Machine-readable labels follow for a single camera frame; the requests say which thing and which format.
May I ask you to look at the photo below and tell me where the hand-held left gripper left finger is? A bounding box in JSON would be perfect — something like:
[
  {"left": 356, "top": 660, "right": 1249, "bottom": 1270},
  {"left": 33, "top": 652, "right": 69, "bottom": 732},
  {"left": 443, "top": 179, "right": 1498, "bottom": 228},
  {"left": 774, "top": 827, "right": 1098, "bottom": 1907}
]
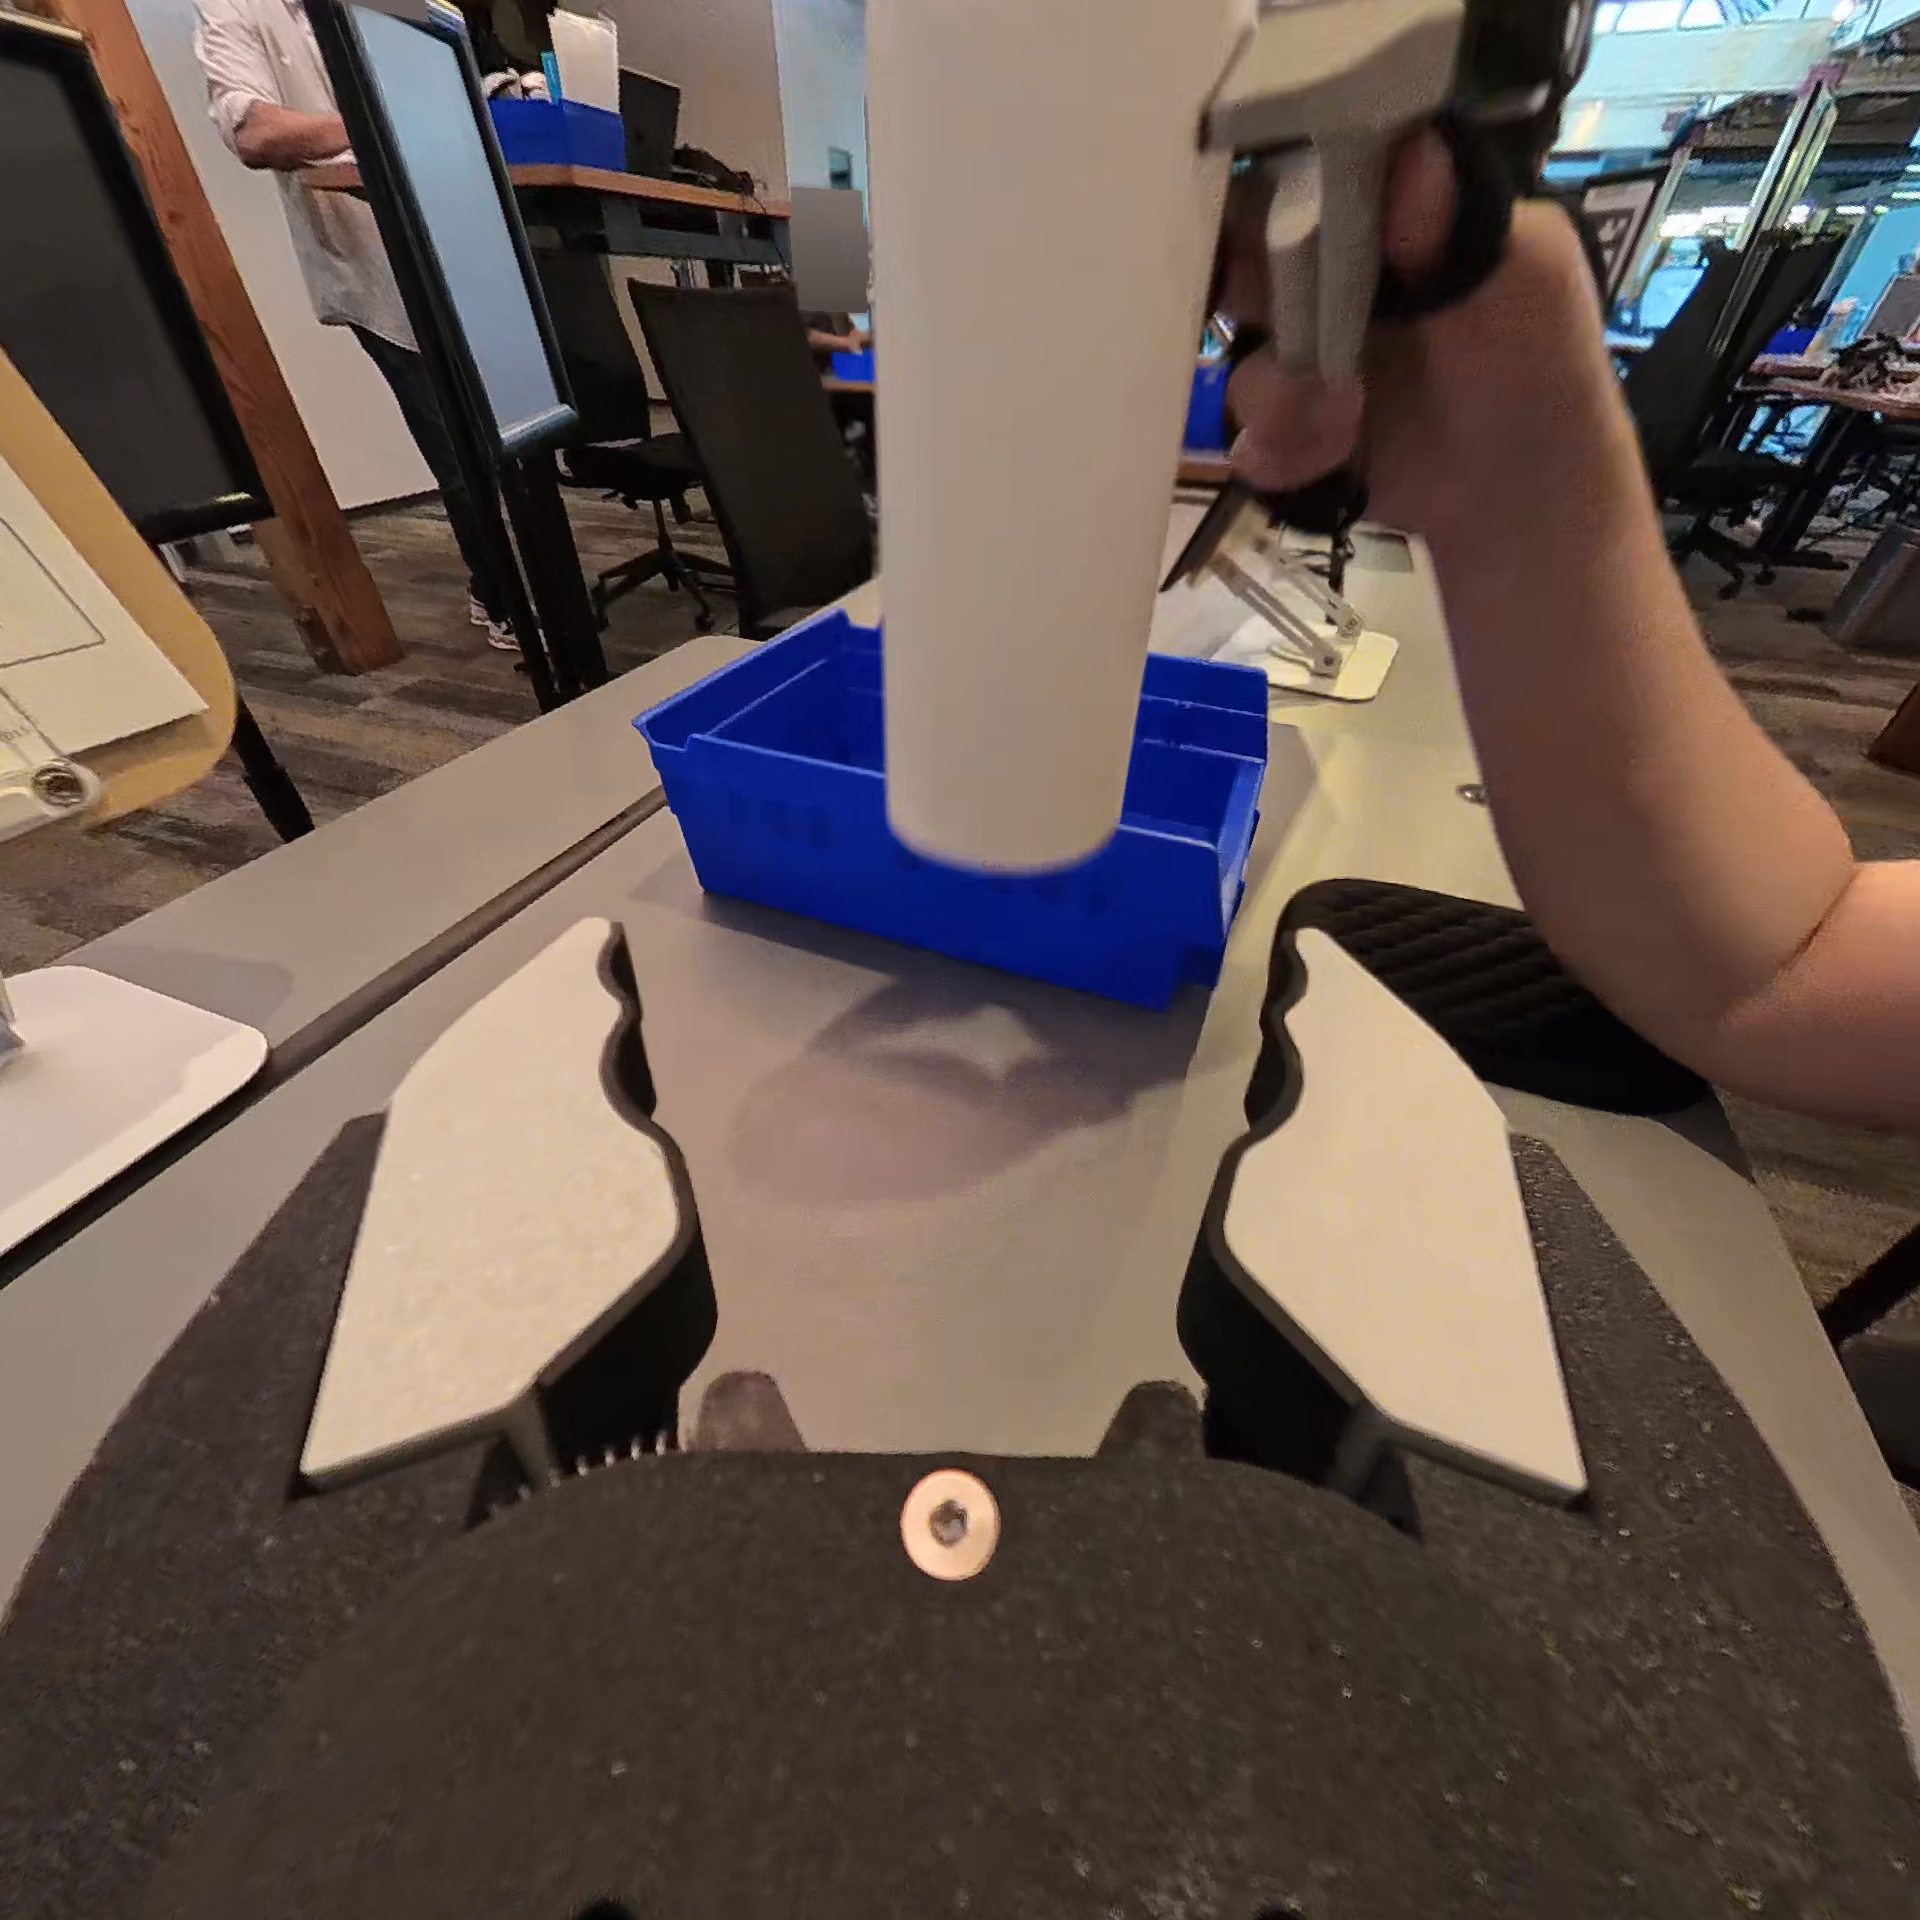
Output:
[{"left": 298, "top": 918, "right": 719, "bottom": 1488}]

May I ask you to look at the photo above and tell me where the black mesh wrist rest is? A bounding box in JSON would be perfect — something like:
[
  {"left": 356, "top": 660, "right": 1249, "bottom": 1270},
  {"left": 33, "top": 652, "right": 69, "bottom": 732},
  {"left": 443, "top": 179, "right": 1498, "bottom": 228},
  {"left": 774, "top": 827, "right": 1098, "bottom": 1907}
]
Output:
[{"left": 1273, "top": 875, "right": 1709, "bottom": 1118}]

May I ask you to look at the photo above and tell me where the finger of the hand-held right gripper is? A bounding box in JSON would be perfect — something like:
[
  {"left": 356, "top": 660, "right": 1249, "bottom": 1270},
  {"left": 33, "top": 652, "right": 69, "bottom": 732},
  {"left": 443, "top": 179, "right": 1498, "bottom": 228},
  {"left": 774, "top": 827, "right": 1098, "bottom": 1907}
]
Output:
[{"left": 1199, "top": 0, "right": 1467, "bottom": 155}]

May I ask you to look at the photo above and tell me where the black office chair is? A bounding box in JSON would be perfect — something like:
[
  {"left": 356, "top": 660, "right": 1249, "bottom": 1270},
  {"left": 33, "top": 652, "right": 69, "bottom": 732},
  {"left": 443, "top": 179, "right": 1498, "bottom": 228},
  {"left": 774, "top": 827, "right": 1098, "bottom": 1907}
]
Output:
[
  {"left": 535, "top": 254, "right": 740, "bottom": 632},
  {"left": 1628, "top": 242, "right": 1851, "bottom": 600}
]

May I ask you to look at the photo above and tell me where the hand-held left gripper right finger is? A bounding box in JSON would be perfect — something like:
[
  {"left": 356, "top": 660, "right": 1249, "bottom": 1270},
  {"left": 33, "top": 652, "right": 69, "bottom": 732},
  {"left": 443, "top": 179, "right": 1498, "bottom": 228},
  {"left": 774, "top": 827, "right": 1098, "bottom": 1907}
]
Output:
[{"left": 1179, "top": 926, "right": 1590, "bottom": 1504}]

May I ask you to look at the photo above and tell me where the white plastic bottle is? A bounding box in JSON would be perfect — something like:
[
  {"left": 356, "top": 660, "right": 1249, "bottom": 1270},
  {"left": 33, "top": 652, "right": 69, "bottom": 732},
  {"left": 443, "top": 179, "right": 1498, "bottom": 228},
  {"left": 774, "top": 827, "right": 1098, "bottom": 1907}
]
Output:
[{"left": 867, "top": 0, "right": 1260, "bottom": 875}]

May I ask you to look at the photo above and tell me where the grey trash can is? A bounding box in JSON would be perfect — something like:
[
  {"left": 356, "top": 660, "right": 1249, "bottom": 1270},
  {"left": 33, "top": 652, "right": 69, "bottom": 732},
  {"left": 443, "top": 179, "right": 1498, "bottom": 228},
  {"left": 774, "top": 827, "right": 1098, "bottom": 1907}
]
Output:
[{"left": 1827, "top": 518, "right": 1920, "bottom": 649}]

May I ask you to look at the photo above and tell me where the tall black chair back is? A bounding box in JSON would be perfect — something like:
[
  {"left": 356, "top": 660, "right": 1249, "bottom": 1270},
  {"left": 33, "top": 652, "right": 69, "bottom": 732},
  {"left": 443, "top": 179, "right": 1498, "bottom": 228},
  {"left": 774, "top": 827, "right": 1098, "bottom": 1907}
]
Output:
[{"left": 629, "top": 278, "right": 875, "bottom": 638}]

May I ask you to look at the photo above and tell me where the pale screen on stand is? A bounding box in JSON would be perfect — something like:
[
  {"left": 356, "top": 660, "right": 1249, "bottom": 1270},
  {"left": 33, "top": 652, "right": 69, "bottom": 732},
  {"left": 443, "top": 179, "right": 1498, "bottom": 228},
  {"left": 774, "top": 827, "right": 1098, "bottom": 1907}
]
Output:
[{"left": 305, "top": 0, "right": 609, "bottom": 711}]

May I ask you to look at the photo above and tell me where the wooden post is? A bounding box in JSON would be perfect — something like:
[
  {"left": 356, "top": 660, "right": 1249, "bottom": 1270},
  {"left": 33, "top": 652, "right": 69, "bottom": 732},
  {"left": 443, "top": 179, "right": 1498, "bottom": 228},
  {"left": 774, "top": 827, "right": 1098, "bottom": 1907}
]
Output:
[{"left": 44, "top": 0, "right": 405, "bottom": 676}]

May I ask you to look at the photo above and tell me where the instruction board on white stand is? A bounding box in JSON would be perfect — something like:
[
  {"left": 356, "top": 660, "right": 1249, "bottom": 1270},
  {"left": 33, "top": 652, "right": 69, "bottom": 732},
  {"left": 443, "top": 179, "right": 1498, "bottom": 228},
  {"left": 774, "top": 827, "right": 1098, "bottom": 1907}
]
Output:
[{"left": 0, "top": 344, "right": 273, "bottom": 1255}]

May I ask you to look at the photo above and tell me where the person's right forearm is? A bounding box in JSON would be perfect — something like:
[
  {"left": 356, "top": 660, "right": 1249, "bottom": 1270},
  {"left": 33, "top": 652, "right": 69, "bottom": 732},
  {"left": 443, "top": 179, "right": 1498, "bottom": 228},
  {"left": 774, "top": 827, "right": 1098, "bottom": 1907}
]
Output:
[{"left": 1424, "top": 451, "right": 1920, "bottom": 1135}]

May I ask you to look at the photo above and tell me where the printed instruction sheet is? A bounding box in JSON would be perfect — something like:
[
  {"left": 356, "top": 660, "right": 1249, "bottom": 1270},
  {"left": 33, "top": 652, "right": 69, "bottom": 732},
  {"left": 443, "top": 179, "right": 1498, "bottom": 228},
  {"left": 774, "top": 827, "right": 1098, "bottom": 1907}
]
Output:
[{"left": 0, "top": 451, "right": 212, "bottom": 759}]

